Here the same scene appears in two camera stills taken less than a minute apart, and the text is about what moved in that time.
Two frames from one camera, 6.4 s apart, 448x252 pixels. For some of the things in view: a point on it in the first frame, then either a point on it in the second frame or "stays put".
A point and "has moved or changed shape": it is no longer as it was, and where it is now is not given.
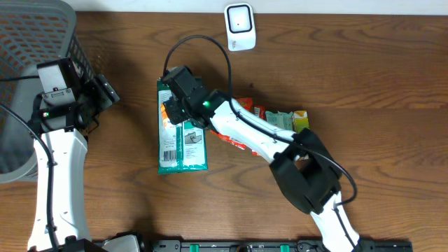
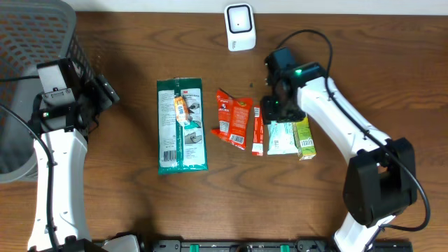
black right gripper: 172,108 → 269,115
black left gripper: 103,92 stays put
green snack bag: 181,147 stays put
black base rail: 276,246 stays put
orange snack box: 164,114 has moved or changed shape
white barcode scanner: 240,26 stays put
